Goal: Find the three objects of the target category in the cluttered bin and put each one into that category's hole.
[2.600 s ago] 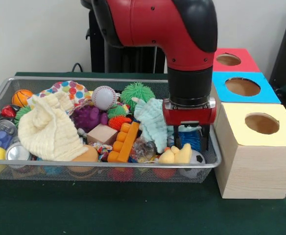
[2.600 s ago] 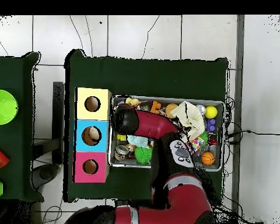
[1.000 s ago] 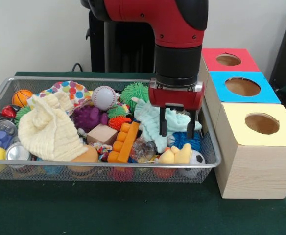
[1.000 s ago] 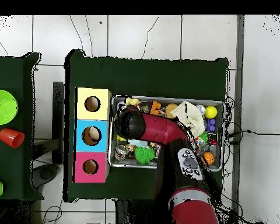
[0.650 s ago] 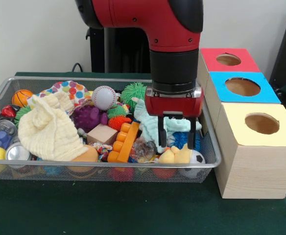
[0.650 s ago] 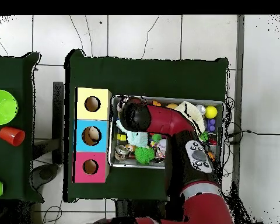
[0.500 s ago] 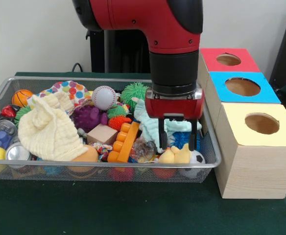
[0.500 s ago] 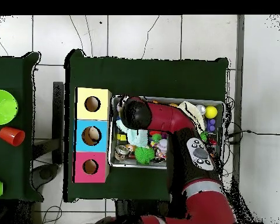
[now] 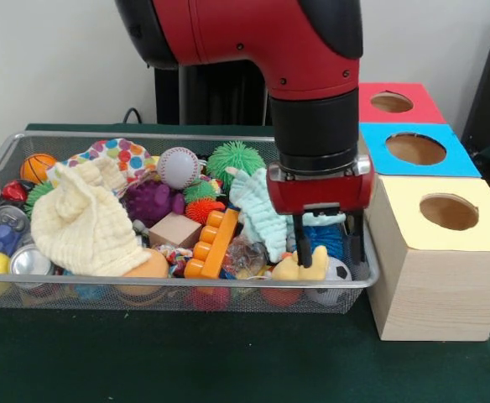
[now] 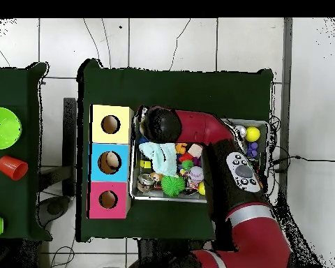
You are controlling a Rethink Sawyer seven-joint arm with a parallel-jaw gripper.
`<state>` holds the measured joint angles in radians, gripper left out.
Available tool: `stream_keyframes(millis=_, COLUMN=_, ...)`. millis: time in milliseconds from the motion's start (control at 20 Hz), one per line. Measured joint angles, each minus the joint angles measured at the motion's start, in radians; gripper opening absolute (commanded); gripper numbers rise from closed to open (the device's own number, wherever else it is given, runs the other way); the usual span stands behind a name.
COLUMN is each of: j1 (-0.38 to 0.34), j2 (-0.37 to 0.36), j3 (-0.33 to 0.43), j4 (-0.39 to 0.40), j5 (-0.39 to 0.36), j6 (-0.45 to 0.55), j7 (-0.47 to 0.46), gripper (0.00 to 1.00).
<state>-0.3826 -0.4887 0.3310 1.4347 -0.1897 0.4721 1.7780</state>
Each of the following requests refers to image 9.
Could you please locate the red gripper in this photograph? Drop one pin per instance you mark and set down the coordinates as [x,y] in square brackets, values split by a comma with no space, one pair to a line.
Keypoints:
[320,195]

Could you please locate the yellow plush duck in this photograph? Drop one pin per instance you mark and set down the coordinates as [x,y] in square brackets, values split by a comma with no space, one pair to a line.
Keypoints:
[287,270]

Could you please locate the light blue muslin cloth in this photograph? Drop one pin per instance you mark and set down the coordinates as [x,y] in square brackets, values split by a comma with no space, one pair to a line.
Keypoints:
[257,210]

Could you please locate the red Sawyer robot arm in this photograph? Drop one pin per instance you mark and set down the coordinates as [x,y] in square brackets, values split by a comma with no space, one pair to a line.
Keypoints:
[249,33]

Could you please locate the wooden box with three holes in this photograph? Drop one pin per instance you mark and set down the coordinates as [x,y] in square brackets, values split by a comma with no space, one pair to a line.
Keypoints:
[438,294]

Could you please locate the shallow mesh bin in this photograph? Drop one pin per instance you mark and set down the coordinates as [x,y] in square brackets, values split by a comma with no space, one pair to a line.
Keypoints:
[102,294]

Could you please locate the orange toy building block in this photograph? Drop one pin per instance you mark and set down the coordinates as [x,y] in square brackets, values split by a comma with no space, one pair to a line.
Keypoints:
[215,247]

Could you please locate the large green spiky ball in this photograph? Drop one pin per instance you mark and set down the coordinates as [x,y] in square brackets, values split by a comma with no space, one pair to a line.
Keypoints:
[232,161]

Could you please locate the plain wooden cube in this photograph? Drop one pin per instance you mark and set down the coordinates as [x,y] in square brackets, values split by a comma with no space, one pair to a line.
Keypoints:
[173,231]

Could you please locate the white toy baseball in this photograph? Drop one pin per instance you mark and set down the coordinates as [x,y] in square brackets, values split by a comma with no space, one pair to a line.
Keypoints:
[178,168]

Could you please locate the purple spiky rubber toy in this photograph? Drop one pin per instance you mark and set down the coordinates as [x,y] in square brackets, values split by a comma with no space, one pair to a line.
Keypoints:
[152,203]

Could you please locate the polka dot cloth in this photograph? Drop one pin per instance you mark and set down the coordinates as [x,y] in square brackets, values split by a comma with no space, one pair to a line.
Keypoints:
[123,153]

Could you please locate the cream muslin cloth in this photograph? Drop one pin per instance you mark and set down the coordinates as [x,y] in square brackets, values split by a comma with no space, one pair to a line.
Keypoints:
[81,226]

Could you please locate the small orange basketball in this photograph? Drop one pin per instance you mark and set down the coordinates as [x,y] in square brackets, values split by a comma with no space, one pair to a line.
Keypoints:
[35,168]

